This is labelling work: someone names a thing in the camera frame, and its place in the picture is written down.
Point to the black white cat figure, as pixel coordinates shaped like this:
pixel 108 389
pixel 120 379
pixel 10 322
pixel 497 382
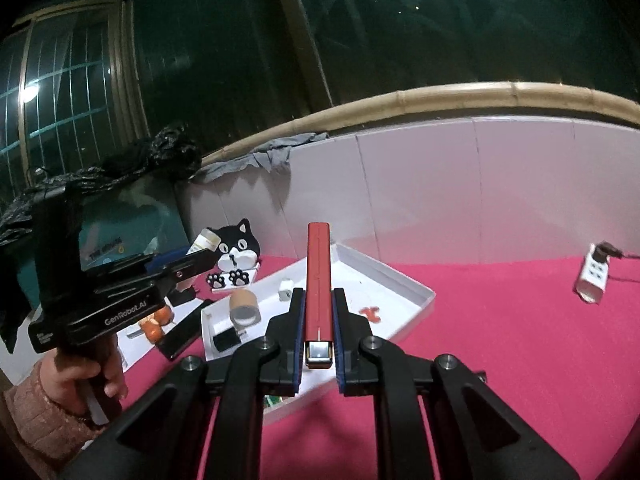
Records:
pixel 239 252

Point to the black rectangular box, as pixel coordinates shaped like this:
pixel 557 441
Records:
pixel 225 340

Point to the white cardboard tray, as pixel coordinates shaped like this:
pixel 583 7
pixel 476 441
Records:
pixel 391 301

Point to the white power adapter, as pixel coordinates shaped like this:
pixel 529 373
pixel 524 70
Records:
pixel 593 275

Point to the bamboo rail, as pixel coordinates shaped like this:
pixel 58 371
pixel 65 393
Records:
pixel 499 95

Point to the small white cube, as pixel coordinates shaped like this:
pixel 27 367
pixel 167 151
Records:
pixel 285 291

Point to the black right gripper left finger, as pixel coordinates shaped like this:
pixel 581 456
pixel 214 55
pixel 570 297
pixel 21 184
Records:
pixel 202 419

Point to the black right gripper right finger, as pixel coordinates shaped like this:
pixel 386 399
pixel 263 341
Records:
pixel 436 418

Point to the grey cloth on rail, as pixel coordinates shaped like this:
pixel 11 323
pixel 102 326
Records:
pixel 271 156

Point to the red stick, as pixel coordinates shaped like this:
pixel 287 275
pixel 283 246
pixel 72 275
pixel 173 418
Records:
pixel 318 327

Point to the black plug with cable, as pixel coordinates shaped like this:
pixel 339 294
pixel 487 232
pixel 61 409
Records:
pixel 604 251

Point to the pink table cloth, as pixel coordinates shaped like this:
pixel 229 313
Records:
pixel 570 369

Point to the person's left hand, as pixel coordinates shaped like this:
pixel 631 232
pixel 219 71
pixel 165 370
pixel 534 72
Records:
pixel 60 377

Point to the brown tape roll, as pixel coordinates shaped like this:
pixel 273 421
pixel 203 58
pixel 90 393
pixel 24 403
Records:
pixel 243 308

